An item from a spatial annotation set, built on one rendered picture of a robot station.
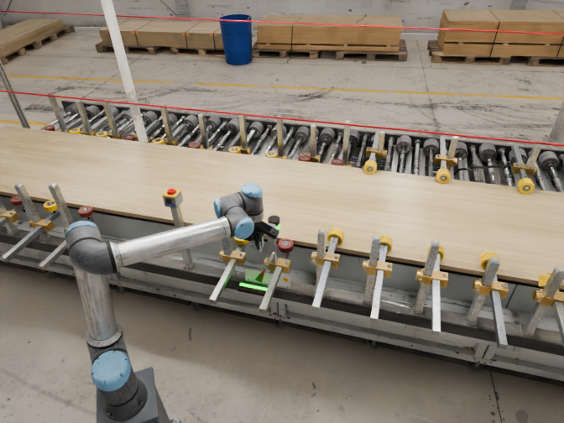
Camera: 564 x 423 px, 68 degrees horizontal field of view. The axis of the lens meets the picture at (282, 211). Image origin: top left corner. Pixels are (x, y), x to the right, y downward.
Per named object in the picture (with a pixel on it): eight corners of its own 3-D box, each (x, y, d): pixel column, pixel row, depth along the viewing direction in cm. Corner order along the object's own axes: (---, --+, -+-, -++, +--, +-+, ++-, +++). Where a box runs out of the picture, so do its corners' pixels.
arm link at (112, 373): (105, 411, 173) (92, 389, 162) (98, 378, 185) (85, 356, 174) (142, 394, 179) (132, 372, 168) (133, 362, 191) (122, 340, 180)
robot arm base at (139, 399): (149, 412, 183) (144, 400, 176) (104, 427, 178) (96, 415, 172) (145, 374, 197) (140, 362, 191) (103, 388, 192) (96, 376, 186)
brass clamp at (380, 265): (390, 279, 197) (391, 271, 194) (361, 274, 200) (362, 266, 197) (391, 269, 201) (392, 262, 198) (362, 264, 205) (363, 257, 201)
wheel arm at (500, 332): (506, 350, 164) (509, 344, 162) (496, 347, 165) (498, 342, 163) (493, 262, 202) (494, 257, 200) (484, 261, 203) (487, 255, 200)
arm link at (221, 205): (219, 210, 169) (247, 201, 174) (209, 195, 177) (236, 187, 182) (222, 227, 175) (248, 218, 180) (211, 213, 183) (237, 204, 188)
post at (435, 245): (420, 315, 208) (440, 245, 179) (413, 314, 209) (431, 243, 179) (420, 310, 211) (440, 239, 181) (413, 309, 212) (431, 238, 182)
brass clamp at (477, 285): (505, 300, 185) (509, 291, 182) (472, 294, 188) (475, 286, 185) (503, 289, 190) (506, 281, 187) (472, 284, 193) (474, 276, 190)
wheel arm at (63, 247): (45, 271, 225) (43, 266, 223) (40, 270, 226) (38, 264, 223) (95, 221, 258) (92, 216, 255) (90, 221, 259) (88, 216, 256)
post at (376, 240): (369, 310, 216) (379, 241, 186) (362, 308, 217) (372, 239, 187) (370, 305, 218) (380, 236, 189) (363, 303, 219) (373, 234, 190)
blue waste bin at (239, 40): (251, 67, 703) (248, 21, 658) (219, 65, 712) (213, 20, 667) (259, 55, 748) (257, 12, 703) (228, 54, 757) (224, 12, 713)
